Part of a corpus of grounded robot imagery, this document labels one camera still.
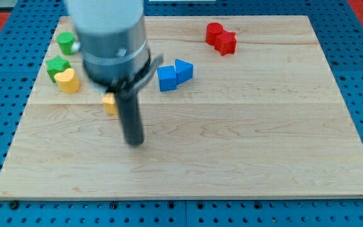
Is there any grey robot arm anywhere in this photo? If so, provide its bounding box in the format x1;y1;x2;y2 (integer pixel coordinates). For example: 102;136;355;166
65;0;163;92

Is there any red star block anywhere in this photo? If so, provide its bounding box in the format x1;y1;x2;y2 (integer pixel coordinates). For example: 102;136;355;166
214;30;237;55

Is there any green star block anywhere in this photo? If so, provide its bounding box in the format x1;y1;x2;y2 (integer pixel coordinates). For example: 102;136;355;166
45;55;71;83

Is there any blue cube block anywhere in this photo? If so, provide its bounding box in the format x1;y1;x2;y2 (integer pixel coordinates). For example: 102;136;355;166
157;66;177;92

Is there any blue triangle block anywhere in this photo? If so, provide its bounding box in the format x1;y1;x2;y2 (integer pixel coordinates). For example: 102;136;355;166
175;59;193;84

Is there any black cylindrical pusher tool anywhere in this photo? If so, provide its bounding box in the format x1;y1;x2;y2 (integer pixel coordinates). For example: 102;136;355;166
112;81;144;146

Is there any light wooden board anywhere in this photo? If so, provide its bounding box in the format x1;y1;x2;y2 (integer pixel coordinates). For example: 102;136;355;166
0;16;363;201

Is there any yellow pentagon block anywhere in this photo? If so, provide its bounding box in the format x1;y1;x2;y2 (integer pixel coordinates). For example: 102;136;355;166
102;93;118;115

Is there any red cylinder block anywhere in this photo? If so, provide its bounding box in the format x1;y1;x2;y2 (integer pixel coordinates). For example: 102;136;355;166
205;22;223;45

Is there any yellow heart block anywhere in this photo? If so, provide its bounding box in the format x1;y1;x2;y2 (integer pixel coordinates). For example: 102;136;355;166
54;68;80;93

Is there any green cylinder block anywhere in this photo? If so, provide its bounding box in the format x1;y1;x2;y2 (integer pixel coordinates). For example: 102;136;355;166
57;32;76;55

